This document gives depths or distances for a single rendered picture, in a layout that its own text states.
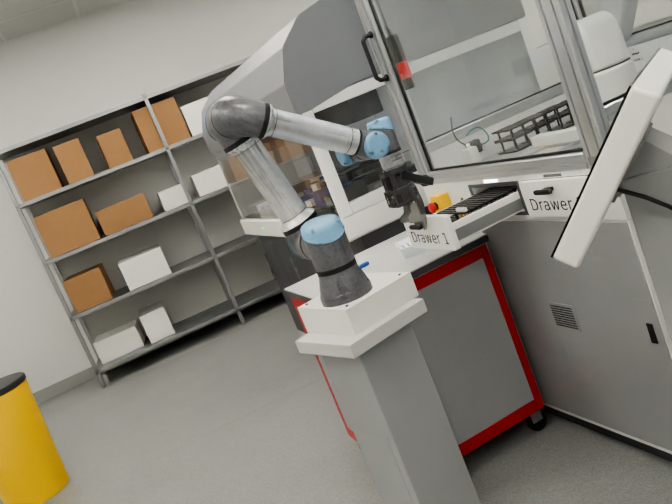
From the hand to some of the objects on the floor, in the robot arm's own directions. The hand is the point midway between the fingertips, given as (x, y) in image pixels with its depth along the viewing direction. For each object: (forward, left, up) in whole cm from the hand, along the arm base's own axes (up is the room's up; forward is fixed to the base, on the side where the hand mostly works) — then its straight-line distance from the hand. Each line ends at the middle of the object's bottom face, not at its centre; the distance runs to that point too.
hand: (422, 224), depth 225 cm
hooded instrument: (+120, +137, -93) cm, 205 cm away
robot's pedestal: (-37, -1, -90) cm, 98 cm away
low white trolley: (+12, +37, -91) cm, 99 cm away
